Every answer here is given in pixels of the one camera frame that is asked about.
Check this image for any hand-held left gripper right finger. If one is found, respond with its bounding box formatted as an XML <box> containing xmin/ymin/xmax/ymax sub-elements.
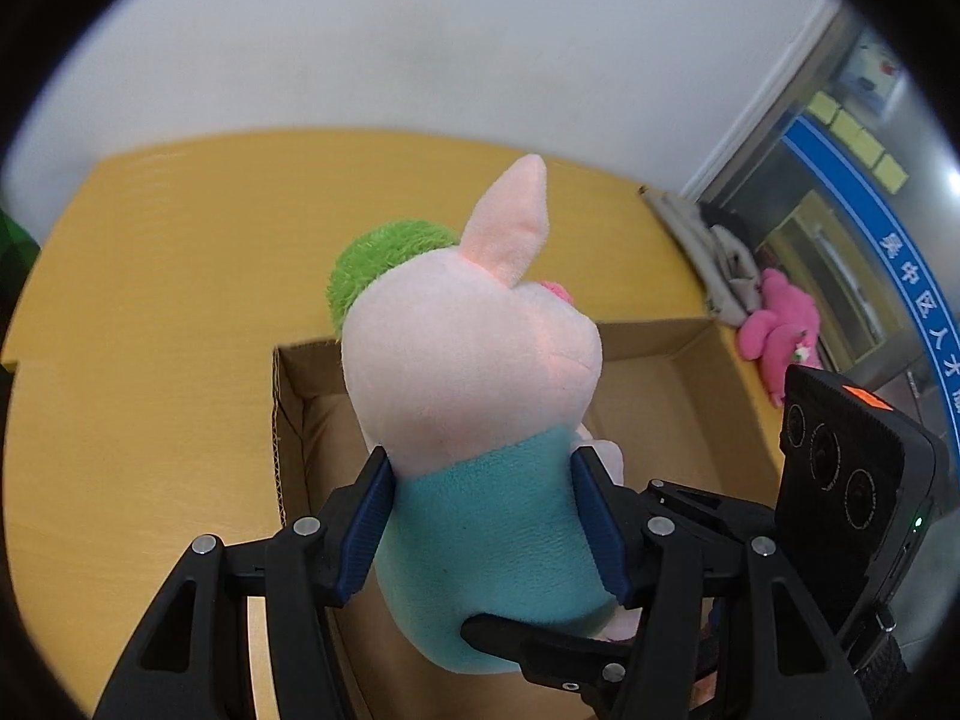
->
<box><xmin>570</xmin><ymin>446</ymin><xmax>871</xmax><ymax>720</ymax></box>

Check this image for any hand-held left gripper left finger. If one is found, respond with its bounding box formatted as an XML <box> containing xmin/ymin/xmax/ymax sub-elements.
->
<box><xmin>94</xmin><ymin>446</ymin><xmax>398</xmax><ymax>720</ymax></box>

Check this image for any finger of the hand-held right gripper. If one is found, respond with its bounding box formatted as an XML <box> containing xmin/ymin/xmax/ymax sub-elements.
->
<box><xmin>459</xmin><ymin>613</ymin><xmax>640</xmax><ymax>695</ymax></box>
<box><xmin>646</xmin><ymin>478</ymin><xmax>778</xmax><ymax>542</ymax></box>

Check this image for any brown cardboard box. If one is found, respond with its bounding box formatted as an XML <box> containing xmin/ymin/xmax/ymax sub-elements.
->
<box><xmin>270</xmin><ymin>315</ymin><xmax>788</xmax><ymax>720</ymax></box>

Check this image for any pink pig plush toy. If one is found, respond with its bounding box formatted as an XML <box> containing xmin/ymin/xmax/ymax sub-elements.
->
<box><xmin>325</xmin><ymin>154</ymin><xmax>646</xmax><ymax>676</ymax></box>

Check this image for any magenta plush toy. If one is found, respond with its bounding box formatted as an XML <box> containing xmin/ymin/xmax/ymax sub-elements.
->
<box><xmin>735</xmin><ymin>268</ymin><xmax>823</xmax><ymax>407</ymax></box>

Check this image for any beige cloth bag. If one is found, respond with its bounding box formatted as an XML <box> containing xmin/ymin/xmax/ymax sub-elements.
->
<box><xmin>639</xmin><ymin>186</ymin><xmax>766</xmax><ymax>327</ymax></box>

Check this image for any blue curved banner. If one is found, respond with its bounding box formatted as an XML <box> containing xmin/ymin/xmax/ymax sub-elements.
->
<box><xmin>780</xmin><ymin>116</ymin><xmax>960</xmax><ymax>421</ymax></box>

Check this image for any white posted notice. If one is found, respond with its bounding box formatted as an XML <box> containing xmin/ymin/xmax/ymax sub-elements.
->
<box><xmin>846</xmin><ymin>51</ymin><xmax>902</xmax><ymax>121</ymax></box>

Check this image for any dark green object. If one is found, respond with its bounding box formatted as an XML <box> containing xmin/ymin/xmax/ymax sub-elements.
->
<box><xmin>0</xmin><ymin>206</ymin><xmax>40</xmax><ymax>370</ymax></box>

